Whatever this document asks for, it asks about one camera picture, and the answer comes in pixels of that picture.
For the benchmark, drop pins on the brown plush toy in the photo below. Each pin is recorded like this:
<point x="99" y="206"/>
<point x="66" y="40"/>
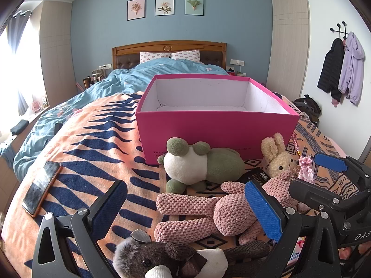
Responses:
<point x="162" y="252"/>

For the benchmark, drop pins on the beige wardrobe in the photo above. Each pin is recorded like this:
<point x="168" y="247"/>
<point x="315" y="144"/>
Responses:
<point x="58" y="49"/>
<point x="289" y="49"/>

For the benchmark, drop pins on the black wall coat hook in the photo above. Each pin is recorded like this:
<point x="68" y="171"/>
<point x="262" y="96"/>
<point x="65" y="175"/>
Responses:
<point x="340" y="30"/>

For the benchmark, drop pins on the dark folded cloth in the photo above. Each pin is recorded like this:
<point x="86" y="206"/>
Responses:
<point x="18" y="127"/>

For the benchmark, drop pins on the smartphone with orange case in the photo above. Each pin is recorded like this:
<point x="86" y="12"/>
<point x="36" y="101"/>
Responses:
<point x="40" y="188"/>

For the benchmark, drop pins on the pink round ornament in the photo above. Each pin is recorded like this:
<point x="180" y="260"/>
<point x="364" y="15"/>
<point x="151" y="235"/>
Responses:
<point x="36" y="106"/>

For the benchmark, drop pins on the white wall switch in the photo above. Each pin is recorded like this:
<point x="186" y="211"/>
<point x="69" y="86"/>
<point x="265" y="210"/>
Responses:
<point x="105" y="66"/>
<point x="237" y="62"/>

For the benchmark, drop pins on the pink framed flower picture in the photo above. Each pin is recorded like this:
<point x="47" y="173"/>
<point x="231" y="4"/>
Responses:
<point x="136" y="8"/>

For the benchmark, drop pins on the wooden headboard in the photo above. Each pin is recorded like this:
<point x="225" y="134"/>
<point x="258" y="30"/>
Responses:
<point x="168" y="46"/>

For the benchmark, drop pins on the black carton box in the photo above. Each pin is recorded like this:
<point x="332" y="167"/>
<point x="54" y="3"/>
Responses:
<point x="256" y="178"/>

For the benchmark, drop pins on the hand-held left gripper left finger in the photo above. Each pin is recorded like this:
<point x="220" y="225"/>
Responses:
<point x="108" y="208"/>

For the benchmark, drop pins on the beige bunny plush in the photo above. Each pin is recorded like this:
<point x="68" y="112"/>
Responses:
<point x="279" y="162"/>

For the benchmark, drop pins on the pink knitted bunny plush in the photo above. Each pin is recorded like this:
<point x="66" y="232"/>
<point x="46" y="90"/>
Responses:
<point x="188" y="205"/>

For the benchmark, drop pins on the pink pouch with loop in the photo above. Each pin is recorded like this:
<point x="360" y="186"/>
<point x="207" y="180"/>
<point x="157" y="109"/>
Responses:
<point x="306" y="170"/>

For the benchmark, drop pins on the light blue duvet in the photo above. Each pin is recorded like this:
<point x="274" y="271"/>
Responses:
<point x="121" y="78"/>

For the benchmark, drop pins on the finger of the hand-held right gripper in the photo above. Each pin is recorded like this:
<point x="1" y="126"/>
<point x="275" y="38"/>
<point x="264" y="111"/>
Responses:
<point x="313" y="195"/>
<point x="330" y="162"/>

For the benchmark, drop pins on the lilac jacket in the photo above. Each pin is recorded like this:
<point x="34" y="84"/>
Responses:
<point x="352" y="69"/>

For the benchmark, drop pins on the green frog plush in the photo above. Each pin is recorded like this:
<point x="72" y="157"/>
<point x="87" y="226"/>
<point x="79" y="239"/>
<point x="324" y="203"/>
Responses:
<point x="223" y="165"/>

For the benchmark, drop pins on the black jacket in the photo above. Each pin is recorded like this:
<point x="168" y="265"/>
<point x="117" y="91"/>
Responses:
<point x="330" y="69"/>

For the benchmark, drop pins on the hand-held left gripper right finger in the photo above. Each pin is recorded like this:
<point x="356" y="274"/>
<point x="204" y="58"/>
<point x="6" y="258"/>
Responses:
<point x="263" y="211"/>

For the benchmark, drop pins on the white spotted pillow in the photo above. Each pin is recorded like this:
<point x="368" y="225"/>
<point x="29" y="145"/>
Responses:
<point x="155" y="57"/>
<point x="185" y="55"/>

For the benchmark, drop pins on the grey curtain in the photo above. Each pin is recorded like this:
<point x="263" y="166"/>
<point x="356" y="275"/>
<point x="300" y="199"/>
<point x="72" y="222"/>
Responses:
<point x="17" y="34"/>

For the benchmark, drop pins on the green framed plant picture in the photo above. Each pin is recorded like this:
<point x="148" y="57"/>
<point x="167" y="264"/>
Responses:
<point x="194" y="5"/>

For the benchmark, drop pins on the pink cardboard box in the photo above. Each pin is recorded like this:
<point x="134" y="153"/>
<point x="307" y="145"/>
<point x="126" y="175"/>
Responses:
<point x="217" y="133"/>

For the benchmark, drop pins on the bedside table with bottles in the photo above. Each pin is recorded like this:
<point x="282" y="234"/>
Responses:
<point x="94" y="78"/>

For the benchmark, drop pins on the pile of dark clothes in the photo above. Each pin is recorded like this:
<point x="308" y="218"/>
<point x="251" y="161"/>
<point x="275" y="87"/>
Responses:
<point x="307" y="107"/>

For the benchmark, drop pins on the cluttered bedside table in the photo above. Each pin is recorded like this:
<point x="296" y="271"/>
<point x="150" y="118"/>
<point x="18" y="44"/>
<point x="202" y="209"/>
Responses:
<point x="236" y="71"/>

